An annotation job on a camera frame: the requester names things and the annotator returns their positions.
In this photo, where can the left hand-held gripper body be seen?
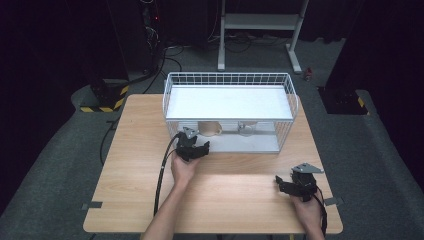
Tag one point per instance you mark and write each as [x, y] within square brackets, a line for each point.
[187, 148]

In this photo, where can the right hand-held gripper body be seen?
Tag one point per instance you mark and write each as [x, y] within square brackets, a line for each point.
[303, 183]

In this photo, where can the beige cup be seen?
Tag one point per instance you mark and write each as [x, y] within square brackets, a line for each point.
[209, 128]

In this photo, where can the person's left hand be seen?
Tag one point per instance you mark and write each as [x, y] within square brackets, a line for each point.
[182, 171]

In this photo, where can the person's right hand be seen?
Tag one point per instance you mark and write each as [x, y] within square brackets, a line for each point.
[308, 213]

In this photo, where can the grey tape strip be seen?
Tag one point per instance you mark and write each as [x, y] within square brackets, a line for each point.
[92, 205]
[334, 201]

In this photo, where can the clear glass cup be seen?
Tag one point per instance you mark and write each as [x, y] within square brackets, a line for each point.
[246, 128]

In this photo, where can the black stand with striped base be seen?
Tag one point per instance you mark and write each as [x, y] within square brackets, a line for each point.
[106, 95]
[345, 100]

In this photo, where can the small red object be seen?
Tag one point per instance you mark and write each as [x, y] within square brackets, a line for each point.
[308, 74]

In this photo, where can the dark equipment tower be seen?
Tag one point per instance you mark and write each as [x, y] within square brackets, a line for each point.
[151, 33]

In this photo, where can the white metal stand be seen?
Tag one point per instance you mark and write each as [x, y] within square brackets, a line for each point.
[260, 23]

